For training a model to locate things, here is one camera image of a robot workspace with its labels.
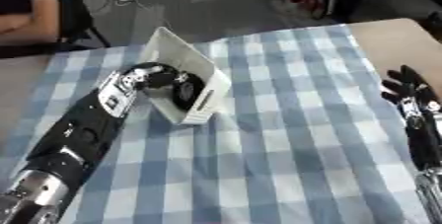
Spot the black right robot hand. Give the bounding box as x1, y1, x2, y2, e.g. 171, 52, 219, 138
378, 64, 442, 172

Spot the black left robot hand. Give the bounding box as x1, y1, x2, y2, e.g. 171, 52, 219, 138
22, 61, 207, 183

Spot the white open box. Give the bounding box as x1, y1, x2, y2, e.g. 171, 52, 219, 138
136, 26, 234, 126

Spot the black chair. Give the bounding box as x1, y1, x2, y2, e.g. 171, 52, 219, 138
56, 0, 112, 51

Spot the person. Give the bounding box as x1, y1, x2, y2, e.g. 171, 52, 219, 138
0, 0, 78, 46

